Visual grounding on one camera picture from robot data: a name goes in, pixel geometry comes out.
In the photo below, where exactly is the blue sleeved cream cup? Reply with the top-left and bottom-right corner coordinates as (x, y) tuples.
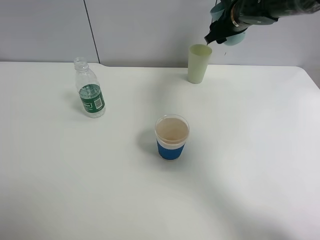
(154, 114), (190, 161)

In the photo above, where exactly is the clear plastic water bottle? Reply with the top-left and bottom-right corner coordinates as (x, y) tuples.
(73, 57), (106, 118)

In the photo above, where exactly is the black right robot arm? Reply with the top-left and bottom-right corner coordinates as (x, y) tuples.
(204, 0), (320, 44)

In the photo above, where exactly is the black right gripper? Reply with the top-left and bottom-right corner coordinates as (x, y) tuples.
(204, 0), (247, 45)

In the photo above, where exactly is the pale green plastic cup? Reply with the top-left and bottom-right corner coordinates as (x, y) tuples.
(187, 44), (212, 84)

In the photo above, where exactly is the teal plastic cup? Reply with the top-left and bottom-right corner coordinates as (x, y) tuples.
(210, 2), (246, 46)

